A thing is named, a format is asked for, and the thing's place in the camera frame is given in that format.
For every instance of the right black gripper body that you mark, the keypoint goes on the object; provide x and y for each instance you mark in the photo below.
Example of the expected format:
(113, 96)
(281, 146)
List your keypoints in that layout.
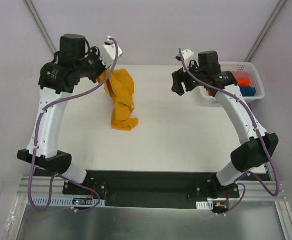
(180, 80)

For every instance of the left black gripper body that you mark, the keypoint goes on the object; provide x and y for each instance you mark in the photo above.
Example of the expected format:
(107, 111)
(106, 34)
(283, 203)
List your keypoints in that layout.
(97, 69)

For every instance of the yellow t shirt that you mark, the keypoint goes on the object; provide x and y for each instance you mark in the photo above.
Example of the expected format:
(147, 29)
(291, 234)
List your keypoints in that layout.
(121, 87)

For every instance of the white plastic basket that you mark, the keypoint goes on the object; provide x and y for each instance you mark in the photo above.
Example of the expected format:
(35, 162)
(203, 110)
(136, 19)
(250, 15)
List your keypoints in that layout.
(255, 79)

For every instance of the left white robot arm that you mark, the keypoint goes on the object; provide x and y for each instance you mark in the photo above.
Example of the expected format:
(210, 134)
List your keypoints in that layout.
(75, 60)

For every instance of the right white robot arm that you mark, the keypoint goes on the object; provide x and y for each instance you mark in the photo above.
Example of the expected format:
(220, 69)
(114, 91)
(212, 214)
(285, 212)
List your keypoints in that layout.
(257, 145)

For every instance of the pink rolled t shirt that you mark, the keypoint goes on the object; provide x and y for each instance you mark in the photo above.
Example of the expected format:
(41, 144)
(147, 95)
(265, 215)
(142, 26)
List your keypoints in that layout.
(241, 74)

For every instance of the orange rolled t shirt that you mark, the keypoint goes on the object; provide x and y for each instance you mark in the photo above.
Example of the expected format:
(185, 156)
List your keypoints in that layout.
(244, 82)

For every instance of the blue rolled t shirt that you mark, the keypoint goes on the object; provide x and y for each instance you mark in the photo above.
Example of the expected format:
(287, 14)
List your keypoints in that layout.
(247, 91)

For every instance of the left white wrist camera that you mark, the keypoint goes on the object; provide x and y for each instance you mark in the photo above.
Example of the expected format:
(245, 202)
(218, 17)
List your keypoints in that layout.
(108, 52)

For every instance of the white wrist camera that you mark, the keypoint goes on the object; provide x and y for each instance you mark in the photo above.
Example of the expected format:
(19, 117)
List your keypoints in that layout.
(108, 52)
(188, 56)

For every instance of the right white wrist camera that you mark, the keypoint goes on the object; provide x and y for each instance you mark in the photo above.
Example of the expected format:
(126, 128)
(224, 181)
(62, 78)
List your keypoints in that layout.
(188, 56)

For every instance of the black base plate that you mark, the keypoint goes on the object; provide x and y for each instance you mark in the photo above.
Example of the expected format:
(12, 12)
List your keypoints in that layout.
(159, 190)

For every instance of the right white cable duct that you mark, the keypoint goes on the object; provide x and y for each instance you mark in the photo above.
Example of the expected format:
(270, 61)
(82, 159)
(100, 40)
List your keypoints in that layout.
(205, 205)

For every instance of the white cable duct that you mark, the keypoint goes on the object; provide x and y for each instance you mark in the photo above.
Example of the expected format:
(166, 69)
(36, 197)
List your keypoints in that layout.
(68, 202)
(205, 205)

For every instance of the left white cable duct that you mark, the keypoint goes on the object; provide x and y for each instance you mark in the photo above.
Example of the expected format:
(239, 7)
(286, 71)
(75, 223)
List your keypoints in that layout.
(68, 202)

